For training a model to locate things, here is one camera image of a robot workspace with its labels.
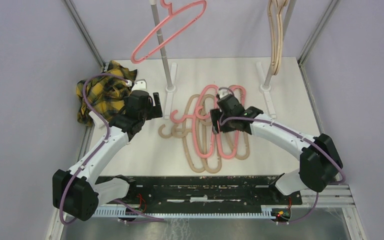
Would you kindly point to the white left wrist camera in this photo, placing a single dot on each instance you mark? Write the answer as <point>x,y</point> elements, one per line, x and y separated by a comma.
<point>137,85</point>

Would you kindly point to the left white rack foot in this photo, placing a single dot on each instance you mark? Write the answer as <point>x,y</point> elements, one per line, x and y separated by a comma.
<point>170,92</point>

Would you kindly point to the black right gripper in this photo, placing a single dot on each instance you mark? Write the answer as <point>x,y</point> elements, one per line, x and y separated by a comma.
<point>215,113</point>

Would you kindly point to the right grey rack pole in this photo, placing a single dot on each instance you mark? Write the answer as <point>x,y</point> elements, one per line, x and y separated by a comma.
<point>279,13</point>

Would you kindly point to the white rack foot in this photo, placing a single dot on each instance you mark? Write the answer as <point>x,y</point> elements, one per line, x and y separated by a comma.
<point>265,88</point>
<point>170,92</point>

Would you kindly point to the left grey rack pole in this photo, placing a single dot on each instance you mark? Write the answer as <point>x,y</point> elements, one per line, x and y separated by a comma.
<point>154,9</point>

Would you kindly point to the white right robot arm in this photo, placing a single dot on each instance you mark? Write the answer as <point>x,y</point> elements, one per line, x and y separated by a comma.
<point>319,160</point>

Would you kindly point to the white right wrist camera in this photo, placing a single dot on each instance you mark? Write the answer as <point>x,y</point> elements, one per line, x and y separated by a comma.
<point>223,93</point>

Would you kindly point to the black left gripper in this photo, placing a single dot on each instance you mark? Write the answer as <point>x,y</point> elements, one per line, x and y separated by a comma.
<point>158,112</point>

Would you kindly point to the beige hanger hung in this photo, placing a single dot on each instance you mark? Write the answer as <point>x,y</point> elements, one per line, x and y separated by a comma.
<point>273,36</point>
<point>279,39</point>

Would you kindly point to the right white rack foot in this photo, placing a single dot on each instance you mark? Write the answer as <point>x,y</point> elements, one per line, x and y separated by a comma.
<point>265,88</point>

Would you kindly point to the white slotted cable duct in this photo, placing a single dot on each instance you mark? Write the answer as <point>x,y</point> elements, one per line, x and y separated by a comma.
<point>119,211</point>

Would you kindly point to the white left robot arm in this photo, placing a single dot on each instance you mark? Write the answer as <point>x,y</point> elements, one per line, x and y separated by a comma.
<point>76,191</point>

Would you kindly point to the grey rack pole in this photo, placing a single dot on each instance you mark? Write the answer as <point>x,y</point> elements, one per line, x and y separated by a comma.
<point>279,13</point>
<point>154,9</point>

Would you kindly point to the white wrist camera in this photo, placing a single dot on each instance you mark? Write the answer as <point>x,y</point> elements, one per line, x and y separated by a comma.
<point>137,85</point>
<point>223,93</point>

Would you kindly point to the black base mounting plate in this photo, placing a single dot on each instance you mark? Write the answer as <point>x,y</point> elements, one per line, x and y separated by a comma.
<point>206,194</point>

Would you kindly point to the yellow plaid shirt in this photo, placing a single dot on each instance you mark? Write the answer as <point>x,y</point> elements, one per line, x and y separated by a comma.
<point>105,93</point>

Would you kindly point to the beige hanger with left hook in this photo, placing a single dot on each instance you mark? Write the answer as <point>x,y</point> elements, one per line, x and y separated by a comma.
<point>182,133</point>

